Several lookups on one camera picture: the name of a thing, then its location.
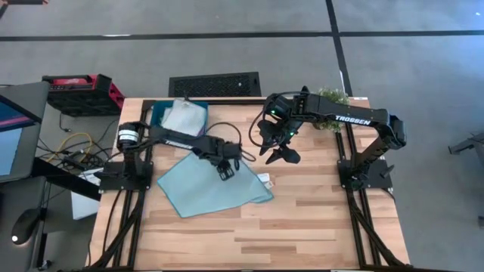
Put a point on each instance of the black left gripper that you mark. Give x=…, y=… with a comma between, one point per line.
x=223, y=151

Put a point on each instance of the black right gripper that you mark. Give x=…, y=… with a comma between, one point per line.
x=281, y=134

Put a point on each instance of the light blue teal-edged towel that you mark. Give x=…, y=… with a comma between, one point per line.
x=196, y=189

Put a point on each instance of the grey waffle-weave towel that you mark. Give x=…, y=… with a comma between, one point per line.
x=185, y=117

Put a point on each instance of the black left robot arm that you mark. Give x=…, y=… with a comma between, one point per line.
x=181, y=141

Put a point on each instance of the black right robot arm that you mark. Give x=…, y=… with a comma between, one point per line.
x=351, y=113

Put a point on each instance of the printed white paper tag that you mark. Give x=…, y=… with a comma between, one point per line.
x=268, y=185

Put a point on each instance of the potted green plant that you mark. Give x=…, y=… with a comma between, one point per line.
x=332, y=94

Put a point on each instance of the black floor vent grille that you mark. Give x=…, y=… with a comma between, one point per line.
x=215, y=85

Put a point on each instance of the blue plastic bin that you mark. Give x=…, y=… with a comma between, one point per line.
x=156, y=113

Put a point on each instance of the white paper sheet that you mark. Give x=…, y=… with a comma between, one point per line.
x=85, y=206

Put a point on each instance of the red and black toolbox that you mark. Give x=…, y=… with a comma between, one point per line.
x=83, y=96

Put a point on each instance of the black computer mouse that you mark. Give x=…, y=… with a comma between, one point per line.
x=24, y=224

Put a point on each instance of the grey framed display screen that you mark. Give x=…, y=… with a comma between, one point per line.
x=19, y=143

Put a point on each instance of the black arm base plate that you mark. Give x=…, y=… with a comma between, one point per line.
x=113, y=183
x=378, y=177

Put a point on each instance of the black aluminium frame rail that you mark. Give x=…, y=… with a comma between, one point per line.
x=133, y=242
x=359, y=234

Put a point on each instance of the grey metal bracket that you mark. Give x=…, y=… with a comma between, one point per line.
x=469, y=143

